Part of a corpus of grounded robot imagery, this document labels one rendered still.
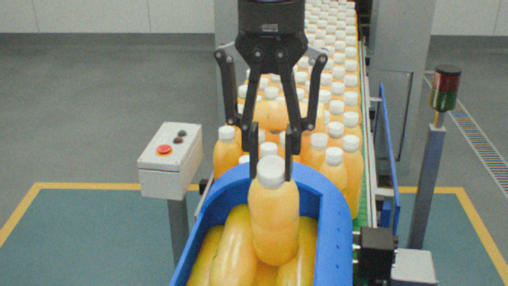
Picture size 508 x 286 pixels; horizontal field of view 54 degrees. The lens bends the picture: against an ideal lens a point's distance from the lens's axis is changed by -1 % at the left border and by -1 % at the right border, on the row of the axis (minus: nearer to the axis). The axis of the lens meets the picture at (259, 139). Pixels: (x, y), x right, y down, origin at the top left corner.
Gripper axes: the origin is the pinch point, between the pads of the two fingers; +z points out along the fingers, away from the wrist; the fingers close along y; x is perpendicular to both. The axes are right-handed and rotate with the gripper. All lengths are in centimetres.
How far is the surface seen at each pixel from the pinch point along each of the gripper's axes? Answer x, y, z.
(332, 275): -1.8, 9.0, 18.4
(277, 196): -0.7, 1.0, 6.2
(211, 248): 9.7, -11.9, 25.9
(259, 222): 0.2, -1.7, 11.5
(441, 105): 61, 33, 20
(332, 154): 43, 8, 25
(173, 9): 424, -156, 97
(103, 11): 414, -226, 99
